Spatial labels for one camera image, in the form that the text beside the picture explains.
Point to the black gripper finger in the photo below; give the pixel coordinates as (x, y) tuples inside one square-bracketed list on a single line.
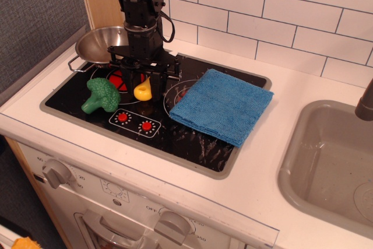
[(132, 77), (158, 84)]

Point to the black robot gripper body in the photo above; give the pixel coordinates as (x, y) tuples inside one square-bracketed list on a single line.
[(145, 53)]

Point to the yellow handled toy knife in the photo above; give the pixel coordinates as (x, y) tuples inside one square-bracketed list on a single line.
[(143, 91)]

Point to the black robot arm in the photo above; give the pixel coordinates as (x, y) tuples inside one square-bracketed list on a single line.
[(143, 13)]

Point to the blue folded towel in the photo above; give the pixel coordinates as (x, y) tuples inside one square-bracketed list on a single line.
[(222, 106)]

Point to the green toy broccoli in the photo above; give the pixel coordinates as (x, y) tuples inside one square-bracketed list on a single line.
[(104, 95)]

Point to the left red stove knob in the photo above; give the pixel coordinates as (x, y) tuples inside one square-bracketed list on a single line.
[(122, 117)]

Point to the red stove knob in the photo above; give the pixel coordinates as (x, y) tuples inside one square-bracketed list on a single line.
[(122, 117), (146, 126)]

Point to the black toy stovetop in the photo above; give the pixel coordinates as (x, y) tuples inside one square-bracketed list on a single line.
[(167, 139)]

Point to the right red stove knob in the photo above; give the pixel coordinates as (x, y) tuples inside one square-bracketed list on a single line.
[(146, 126)]

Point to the small steel pan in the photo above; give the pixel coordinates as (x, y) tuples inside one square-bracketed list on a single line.
[(93, 46)]

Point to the grey timer dial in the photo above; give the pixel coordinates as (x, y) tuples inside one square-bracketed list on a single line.
[(56, 173)]

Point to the grey oven temperature dial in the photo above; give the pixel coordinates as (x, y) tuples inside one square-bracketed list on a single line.
[(173, 226)]

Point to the grey toy sink basin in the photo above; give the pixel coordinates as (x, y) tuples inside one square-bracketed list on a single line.
[(327, 168)]

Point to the orange and black toy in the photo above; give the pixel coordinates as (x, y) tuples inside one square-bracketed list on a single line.
[(25, 243)]

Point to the grey faucet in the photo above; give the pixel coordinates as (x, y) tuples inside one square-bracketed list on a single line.
[(364, 108)]

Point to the wooden side post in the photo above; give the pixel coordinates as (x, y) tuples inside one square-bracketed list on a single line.
[(103, 13)]

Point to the oven door with handle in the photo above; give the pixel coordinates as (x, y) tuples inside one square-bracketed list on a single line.
[(110, 230)]

